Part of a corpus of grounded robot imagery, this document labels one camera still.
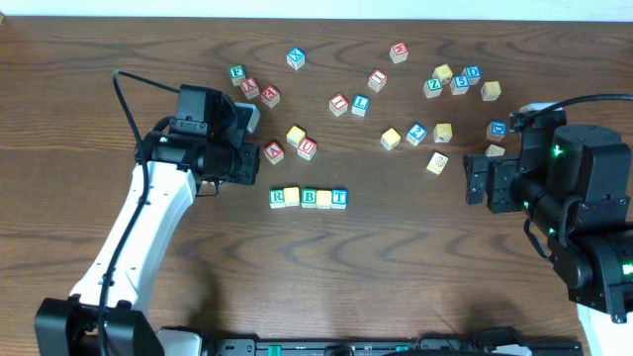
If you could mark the red I block upper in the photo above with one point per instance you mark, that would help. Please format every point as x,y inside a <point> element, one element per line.
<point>377,80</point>

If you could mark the red E block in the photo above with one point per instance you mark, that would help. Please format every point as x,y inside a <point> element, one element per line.
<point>270,96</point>

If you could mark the yellow snail block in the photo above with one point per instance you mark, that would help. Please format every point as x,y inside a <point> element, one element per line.
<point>437,163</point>

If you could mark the red M block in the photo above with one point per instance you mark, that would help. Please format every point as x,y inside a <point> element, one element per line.
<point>399,52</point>

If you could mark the blue L block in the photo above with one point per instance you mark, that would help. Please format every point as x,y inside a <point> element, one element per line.
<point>360,105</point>

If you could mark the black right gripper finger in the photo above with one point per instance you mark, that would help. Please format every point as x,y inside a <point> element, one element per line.
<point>476,167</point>
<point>476,190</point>

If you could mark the blue T block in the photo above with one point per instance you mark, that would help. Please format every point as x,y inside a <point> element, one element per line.
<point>339,199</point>

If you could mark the yellow 8 block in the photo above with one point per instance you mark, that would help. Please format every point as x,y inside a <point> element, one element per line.
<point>490,91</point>

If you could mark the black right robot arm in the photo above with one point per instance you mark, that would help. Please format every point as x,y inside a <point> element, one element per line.
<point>571,183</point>

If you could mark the blue D block upper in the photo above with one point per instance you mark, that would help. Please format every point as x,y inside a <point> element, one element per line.
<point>473,74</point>

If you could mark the yellow S block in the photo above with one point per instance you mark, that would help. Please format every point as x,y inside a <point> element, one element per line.
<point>390,139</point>

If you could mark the blue 5 block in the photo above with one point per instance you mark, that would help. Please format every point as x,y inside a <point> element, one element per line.
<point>459,85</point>

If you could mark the red U block centre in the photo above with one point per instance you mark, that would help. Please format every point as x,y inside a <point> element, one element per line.
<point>307,148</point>

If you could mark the red A block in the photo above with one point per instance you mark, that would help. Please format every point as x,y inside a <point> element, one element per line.
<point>274,152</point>

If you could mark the red X block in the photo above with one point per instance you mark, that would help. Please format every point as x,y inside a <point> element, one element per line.
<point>249,88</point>

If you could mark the yellow block top right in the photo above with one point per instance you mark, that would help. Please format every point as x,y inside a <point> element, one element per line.
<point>443,73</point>

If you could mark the blue d block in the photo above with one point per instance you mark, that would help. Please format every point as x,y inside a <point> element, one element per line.
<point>473,74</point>
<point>496,131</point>

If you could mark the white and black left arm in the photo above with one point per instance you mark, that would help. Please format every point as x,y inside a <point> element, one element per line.
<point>106,312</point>

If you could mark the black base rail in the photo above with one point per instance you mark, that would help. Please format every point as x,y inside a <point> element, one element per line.
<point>496,341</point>

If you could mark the green R block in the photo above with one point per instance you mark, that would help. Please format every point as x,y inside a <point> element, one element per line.
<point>277,198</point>

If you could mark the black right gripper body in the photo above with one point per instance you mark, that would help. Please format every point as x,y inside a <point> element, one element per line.
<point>496,183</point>

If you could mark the blue X block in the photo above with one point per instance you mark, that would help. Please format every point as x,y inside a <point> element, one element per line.
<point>296,58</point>

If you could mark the green Z block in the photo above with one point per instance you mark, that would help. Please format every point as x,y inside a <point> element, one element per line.
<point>432,88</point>

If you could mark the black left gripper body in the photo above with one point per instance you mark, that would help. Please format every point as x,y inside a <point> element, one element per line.
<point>249,163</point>

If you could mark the green F block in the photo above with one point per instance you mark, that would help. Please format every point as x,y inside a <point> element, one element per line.
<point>237,74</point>

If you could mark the yellow C block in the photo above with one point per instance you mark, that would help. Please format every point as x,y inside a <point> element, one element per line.
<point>295,135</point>

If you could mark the blue D block lower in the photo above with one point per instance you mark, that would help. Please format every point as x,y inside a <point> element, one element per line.
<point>496,131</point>

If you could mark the blue 2 block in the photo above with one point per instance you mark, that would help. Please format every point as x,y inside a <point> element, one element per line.
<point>416,134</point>

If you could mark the red I block lower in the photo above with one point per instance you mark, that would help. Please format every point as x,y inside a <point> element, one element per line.
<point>338,104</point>

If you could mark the green 7 block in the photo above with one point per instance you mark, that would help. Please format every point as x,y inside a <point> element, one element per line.
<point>494,151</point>

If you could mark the green B block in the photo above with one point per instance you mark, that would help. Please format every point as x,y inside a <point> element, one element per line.
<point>309,198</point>

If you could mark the red i block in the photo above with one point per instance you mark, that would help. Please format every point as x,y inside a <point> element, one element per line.
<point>377,80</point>
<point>338,104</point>

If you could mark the yellow O block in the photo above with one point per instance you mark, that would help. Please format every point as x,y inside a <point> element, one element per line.
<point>323,199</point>

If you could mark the yellow K block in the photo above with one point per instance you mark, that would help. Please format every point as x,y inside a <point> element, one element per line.
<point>442,133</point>

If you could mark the yellow O block placed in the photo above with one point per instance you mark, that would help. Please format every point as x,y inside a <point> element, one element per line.
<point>292,196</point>

